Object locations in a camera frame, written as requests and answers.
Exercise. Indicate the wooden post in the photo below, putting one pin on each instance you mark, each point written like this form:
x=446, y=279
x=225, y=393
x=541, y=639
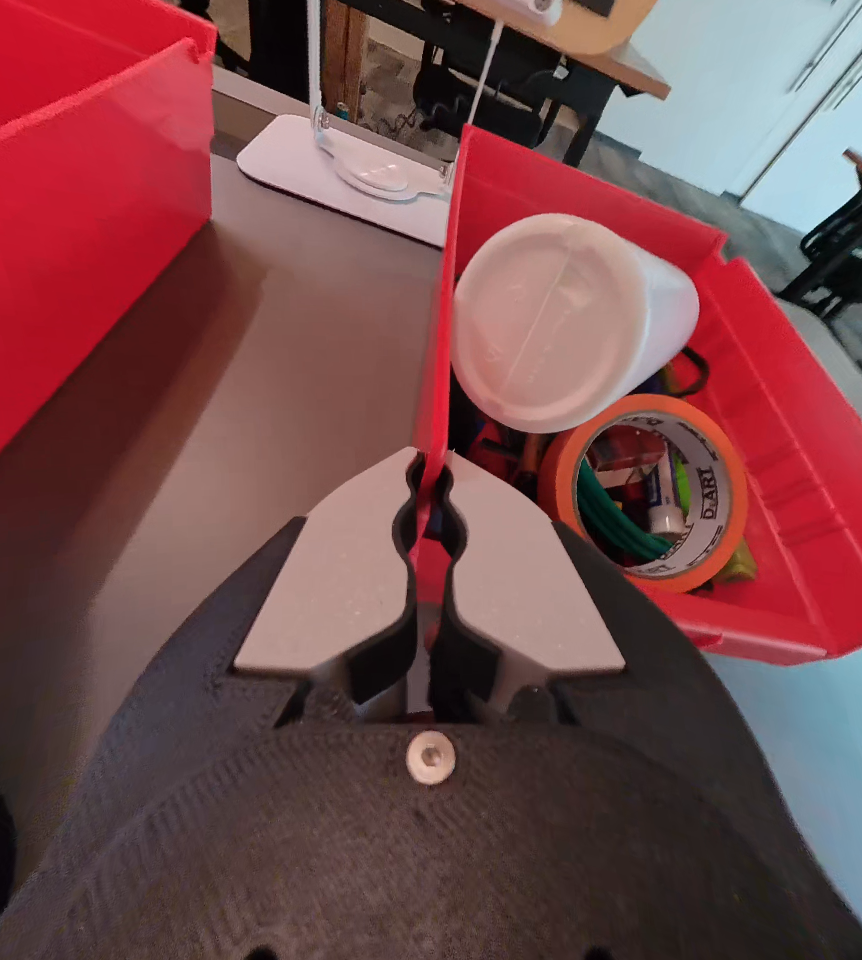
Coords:
x=344, y=52

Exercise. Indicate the white foam cup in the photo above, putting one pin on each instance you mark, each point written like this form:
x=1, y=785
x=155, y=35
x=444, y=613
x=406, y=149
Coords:
x=551, y=322

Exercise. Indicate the white tube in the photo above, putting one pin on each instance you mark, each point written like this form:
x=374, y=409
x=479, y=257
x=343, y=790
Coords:
x=667, y=510

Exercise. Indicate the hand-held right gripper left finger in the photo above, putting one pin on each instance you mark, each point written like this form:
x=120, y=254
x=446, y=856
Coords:
x=341, y=577

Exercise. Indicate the red plastic bin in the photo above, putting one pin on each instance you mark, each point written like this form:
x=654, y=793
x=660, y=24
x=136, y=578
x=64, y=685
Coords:
x=63, y=262
x=790, y=465

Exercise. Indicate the yellow green packet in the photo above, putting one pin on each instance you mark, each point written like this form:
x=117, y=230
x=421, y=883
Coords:
x=739, y=564

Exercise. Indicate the wooden framed black board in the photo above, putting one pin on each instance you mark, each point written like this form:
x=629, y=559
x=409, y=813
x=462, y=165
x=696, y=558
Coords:
x=610, y=22

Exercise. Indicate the white desk lamp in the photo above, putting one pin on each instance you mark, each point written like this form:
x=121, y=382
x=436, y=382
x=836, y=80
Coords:
x=288, y=161

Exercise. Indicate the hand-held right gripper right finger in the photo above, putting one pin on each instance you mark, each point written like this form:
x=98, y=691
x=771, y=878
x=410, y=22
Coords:
x=521, y=585

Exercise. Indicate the orange tape roll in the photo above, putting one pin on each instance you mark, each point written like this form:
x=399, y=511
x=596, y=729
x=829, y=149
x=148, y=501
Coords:
x=566, y=472

